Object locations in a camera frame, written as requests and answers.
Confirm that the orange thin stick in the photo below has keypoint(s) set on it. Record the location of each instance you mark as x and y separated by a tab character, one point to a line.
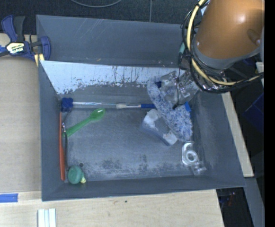
62	150

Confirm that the green plastic spoon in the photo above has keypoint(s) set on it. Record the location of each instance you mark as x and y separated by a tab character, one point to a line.
87	121

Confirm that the blue toy block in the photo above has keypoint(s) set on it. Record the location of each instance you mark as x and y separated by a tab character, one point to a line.
66	104

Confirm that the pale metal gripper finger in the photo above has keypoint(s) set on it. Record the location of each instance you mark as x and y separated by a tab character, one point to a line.
171	94
168	79

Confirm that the grey metal bin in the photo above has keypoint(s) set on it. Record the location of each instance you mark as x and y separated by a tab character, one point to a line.
118	145

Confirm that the green round toy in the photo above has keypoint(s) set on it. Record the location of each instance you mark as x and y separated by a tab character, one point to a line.
75	174

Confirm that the clear plastic container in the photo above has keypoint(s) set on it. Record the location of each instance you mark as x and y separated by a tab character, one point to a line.
159	126

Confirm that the blue and white fluffy cloth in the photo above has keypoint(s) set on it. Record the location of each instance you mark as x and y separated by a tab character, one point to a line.
175	119

